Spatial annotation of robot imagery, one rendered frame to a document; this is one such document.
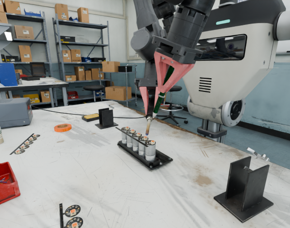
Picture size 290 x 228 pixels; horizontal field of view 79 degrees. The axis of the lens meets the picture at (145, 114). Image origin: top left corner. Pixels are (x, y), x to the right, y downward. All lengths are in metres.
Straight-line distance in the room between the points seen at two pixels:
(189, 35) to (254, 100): 2.80
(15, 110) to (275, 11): 0.98
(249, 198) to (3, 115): 0.79
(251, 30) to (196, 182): 0.52
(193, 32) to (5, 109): 0.70
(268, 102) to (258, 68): 2.32
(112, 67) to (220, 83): 3.39
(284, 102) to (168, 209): 2.73
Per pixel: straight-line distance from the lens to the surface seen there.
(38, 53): 4.99
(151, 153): 0.41
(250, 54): 0.71
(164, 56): 0.34
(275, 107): 3.01
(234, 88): 0.74
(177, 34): 0.34
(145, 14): 0.61
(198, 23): 0.34
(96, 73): 4.85
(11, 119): 0.83
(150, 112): 0.49
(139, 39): 0.50
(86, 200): 0.37
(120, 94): 3.92
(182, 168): 0.44
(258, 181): 0.36
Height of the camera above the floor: 0.99
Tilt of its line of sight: 16 degrees down
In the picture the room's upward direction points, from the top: straight up
